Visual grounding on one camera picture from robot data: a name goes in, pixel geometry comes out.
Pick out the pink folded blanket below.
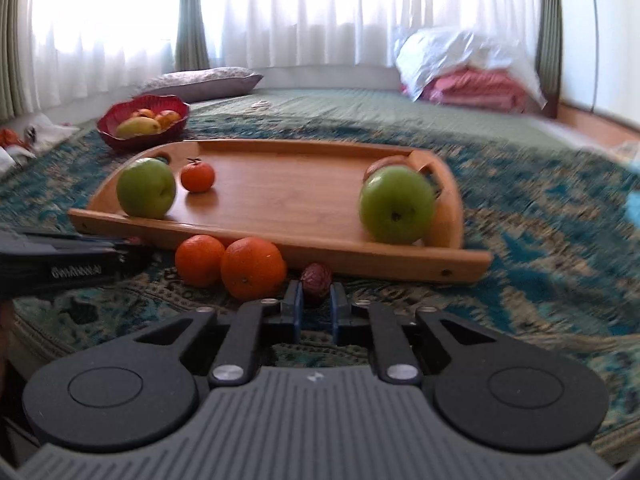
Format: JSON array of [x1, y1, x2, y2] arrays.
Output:
[[420, 69, 531, 113]]

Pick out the green quilted bedspread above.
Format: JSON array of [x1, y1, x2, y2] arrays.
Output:
[[187, 87, 608, 153]]

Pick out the white duvet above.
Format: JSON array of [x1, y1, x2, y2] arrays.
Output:
[[393, 27, 548, 106]]

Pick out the red scalloped bowl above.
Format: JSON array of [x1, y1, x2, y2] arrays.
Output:
[[96, 95, 191, 151]]

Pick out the dried red date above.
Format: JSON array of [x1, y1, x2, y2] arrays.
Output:
[[300, 263, 333, 306]]

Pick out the green curtain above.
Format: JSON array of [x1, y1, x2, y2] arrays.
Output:
[[537, 0, 563, 106], [0, 0, 36, 117], [174, 0, 211, 72]]

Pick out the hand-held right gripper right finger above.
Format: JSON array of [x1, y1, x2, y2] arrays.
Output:
[[330, 282, 506, 386]]

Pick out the yellow mango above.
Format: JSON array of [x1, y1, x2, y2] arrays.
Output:
[[116, 116, 162, 139]]

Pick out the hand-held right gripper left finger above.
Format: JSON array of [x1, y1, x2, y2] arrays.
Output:
[[132, 280, 304, 388]]

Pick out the wooden tray with handles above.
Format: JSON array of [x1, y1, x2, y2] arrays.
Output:
[[67, 139, 495, 286]]

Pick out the mandarin with stem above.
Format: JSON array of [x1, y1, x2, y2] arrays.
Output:
[[180, 158, 216, 193]]

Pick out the brownish blemished orange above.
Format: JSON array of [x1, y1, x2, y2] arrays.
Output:
[[363, 156, 416, 183]]

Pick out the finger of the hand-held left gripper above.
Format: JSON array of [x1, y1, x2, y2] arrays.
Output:
[[111, 238, 153, 277]]

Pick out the white sheer curtain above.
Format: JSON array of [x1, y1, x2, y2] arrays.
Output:
[[202, 0, 546, 68], [27, 0, 183, 111]]

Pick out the floral pillow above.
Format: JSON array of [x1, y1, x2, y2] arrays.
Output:
[[132, 67, 264, 103]]

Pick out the green apple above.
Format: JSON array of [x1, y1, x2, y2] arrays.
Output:
[[116, 157, 177, 220], [359, 166, 437, 245]]

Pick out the blue patterned blanket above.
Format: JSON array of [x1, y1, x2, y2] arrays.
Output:
[[0, 110, 640, 456]]

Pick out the crumpled printed paper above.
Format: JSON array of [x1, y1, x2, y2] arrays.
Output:
[[0, 112, 81, 171]]

